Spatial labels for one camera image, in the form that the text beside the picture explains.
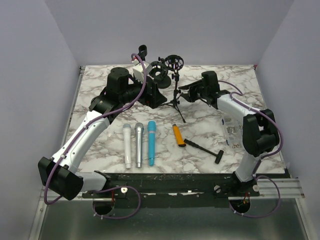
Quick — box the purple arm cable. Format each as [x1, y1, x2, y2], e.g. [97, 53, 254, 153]
[218, 80, 283, 176]
[43, 52, 148, 206]

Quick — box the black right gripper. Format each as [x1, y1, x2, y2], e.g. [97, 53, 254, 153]
[180, 80, 209, 103]

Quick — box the black tripod microphone stand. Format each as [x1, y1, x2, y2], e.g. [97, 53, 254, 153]
[161, 54, 186, 123]

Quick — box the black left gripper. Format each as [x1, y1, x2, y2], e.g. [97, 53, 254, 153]
[120, 74, 167, 109]

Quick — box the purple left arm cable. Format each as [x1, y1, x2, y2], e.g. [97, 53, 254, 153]
[43, 52, 148, 206]

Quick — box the grey silver microphone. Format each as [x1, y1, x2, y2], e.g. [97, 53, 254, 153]
[135, 122, 144, 168]

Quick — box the black hammer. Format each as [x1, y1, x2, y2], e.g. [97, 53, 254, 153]
[184, 139, 224, 165]

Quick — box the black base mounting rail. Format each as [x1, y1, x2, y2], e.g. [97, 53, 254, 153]
[49, 171, 261, 208]

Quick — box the orange utility knife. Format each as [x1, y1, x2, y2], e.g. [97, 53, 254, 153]
[172, 124, 186, 148]

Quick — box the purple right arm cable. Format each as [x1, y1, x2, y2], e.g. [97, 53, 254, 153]
[218, 80, 283, 176]

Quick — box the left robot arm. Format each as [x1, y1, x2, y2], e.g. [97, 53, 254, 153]
[38, 64, 167, 200]

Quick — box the black shock-mount round-base stand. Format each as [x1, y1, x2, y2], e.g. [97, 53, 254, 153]
[149, 57, 172, 89]

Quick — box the black clip microphone stand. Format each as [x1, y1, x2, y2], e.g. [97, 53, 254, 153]
[138, 44, 148, 61]

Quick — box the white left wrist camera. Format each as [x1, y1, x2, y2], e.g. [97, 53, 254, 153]
[132, 59, 152, 83]

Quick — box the white microphone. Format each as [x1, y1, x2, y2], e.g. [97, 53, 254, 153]
[122, 123, 132, 169]

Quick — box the cyan blue microphone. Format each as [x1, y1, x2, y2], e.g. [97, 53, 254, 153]
[147, 120, 156, 167]

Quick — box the clear plastic screw box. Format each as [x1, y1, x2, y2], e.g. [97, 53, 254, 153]
[221, 115, 243, 149]

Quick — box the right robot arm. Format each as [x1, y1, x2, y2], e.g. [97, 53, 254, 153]
[179, 71, 283, 196]

